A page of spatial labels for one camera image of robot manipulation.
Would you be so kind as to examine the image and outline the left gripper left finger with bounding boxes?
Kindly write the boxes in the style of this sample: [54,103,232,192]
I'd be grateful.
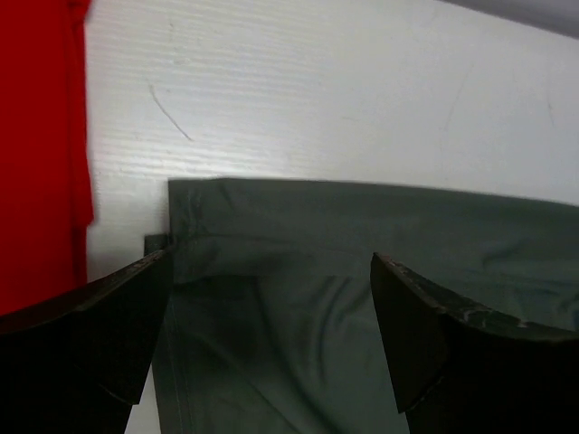
[1,250,173,433]

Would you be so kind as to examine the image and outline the folded red t-shirt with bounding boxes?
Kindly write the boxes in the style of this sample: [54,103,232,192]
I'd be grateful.
[1,0,94,313]

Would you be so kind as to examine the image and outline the dark grey t-shirt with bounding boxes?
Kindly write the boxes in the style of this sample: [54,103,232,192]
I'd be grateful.
[146,179,578,433]

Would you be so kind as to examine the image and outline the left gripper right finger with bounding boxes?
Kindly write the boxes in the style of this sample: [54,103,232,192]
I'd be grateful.
[370,255,578,433]

